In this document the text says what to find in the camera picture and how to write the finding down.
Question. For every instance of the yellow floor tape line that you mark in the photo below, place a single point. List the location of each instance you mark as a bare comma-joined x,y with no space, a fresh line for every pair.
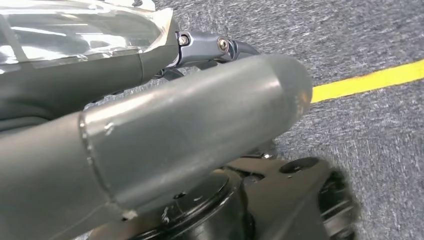
371,81

